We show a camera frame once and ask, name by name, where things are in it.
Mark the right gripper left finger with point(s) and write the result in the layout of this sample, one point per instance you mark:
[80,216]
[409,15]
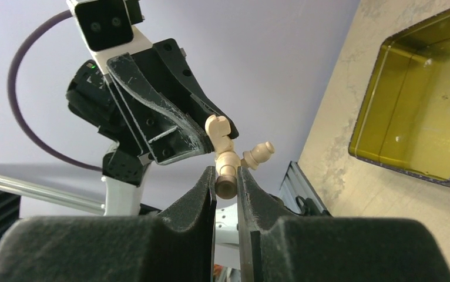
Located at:
[173,245]

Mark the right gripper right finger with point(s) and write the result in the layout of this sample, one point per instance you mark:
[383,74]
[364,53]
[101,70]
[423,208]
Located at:
[278,245]

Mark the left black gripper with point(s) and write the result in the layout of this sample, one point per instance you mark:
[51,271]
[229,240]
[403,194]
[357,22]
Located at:
[162,103]

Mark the light knight chess piece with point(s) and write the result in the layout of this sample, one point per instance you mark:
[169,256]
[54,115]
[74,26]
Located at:
[226,159]

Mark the light pawn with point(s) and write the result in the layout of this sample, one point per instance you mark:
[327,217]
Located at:
[259,154]

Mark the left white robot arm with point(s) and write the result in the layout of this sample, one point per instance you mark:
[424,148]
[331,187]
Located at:
[123,172]

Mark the right gold tin tray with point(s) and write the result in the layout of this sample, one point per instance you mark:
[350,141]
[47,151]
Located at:
[404,120]

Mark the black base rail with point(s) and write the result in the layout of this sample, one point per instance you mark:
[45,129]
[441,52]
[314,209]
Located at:
[298,194]

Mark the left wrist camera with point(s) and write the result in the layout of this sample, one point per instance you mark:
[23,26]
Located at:
[108,28]

